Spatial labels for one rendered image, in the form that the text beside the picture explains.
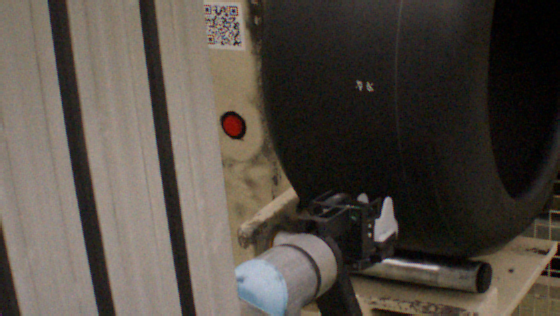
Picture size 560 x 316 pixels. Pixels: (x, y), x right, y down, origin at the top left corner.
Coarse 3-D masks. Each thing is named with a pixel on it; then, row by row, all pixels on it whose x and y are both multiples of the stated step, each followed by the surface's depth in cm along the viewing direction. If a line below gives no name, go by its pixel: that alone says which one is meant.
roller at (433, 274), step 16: (272, 240) 184; (400, 256) 174; (416, 256) 173; (432, 256) 172; (352, 272) 179; (368, 272) 177; (384, 272) 175; (400, 272) 174; (416, 272) 172; (432, 272) 171; (448, 272) 170; (464, 272) 169; (480, 272) 168; (464, 288) 169; (480, 288) 168
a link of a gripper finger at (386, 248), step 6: (396, 234) 155; (384, 240) 152; (390, 240) 153; (396, 240) 155; (378, 246) 150; (384, 246) 150; (390, 246) 151; (378, 252) 150; (384, 252) 150; (390, 252) 151; (372, 258) 150; (378, 258) 149; (384, 258) 150
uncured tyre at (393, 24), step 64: (320, 0) 153; (384, 0) 149; (448, 0) 146; (512, 0) 196; (320, 64) 153; (384, 64) 149; (448, 64) 147; (512, 64) 198; (320, 128) 156; (384, 128) 151; (448, 128) 149; (512, 128) 196; (320, 192) 163; (384, 192) 157; (448, 192) 154; (512, 192) 189; (448, 256) 169
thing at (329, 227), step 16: (320, 208) 149; (336, 208) 146; (352, 208) 146; (368, 208) 146; (304, 224) 143; (320, 224) 141; (336, 224) 144; (352, 224) 146; (368, 224) 148; (336, 240) 145; (352, 240) 147; (368, 240) 149; (336, 256) 141; (352, 256) 147; (368, 256) 148
